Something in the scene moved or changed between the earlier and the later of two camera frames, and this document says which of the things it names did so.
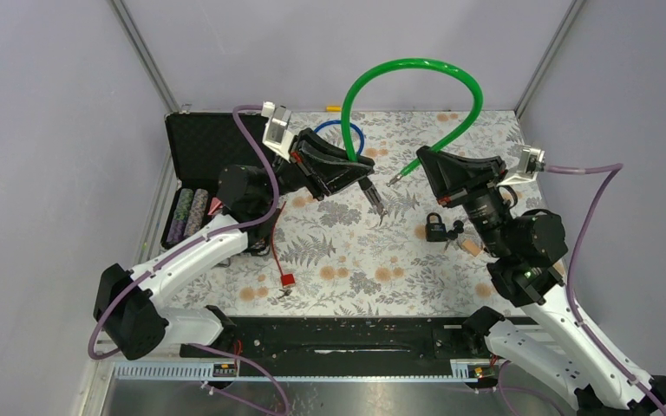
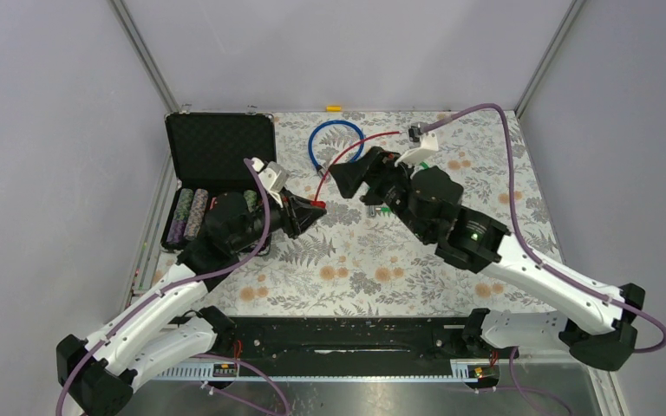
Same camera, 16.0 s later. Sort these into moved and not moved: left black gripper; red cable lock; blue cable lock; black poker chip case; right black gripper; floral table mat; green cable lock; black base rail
Moved: red cable lock; green cable lock; right black gripper; left black gripper
Not moved: blue cable lock; black base rail; floral table mat; black poker chip case
